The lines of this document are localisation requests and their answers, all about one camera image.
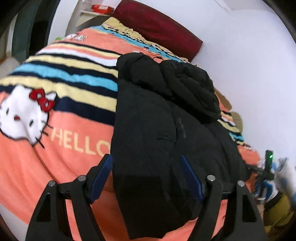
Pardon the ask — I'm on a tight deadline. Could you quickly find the Hello Kitty striped blanket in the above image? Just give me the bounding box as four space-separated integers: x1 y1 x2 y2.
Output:
0 16 262 241

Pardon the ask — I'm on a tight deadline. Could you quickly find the dark green door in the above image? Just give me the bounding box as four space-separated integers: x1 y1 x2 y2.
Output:
12 0 60 62

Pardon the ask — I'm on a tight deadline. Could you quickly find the white bedside shelf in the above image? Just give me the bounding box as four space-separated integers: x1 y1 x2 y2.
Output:
76 11 110 29

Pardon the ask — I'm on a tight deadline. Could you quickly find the dark red headboard cushion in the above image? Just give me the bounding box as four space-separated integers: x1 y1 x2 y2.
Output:
112 1 203 61

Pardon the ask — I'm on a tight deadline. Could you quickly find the black hooded winter coat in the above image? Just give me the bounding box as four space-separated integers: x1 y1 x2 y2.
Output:
111 53 249 240

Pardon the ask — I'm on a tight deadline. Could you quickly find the red box on shelf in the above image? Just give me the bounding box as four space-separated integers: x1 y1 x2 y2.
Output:
91 4 114 15

